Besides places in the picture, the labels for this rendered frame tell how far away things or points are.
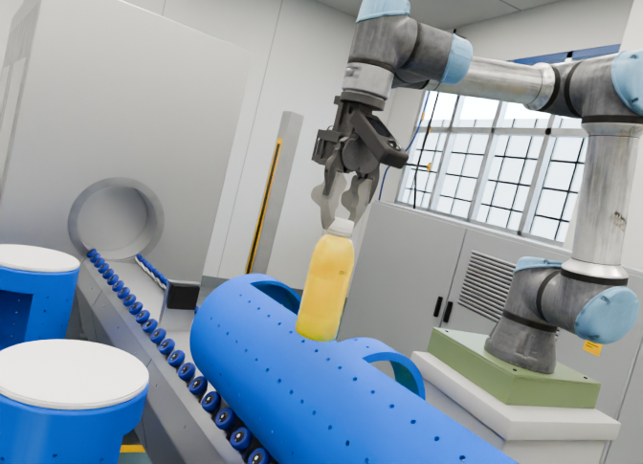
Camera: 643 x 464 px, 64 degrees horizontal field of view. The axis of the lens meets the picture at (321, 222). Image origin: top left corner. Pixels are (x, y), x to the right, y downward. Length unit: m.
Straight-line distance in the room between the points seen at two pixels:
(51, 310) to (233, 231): 4.20
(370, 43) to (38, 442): 0.82
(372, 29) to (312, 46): 5.27
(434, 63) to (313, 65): 5.23
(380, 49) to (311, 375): 0.52
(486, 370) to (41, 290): 1.27
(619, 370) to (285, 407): 1.67
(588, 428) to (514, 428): 0.21
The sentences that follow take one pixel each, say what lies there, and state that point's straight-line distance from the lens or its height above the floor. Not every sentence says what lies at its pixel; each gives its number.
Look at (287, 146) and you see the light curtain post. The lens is 1.86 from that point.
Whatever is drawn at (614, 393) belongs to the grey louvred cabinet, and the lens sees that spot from 2.36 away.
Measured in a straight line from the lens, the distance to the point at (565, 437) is 1.19.
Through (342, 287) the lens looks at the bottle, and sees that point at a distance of 0.80.
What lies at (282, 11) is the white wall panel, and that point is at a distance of 6.01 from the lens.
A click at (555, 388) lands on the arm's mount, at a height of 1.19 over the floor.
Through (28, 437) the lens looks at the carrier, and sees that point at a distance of 1.01.
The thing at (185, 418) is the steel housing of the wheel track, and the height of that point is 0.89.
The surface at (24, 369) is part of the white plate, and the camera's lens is 1.08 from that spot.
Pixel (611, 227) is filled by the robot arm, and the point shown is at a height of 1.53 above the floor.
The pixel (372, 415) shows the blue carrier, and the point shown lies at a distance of 0.78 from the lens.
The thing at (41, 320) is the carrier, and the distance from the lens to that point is 1.78.
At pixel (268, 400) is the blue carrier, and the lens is 0.93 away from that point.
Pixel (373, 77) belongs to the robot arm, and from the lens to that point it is 0.80.
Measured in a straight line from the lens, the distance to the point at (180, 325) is 1.69.
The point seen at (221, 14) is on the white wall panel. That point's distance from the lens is 5.80.
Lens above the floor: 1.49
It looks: 5 degrees down
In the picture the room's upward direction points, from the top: 14 degrees clockwise
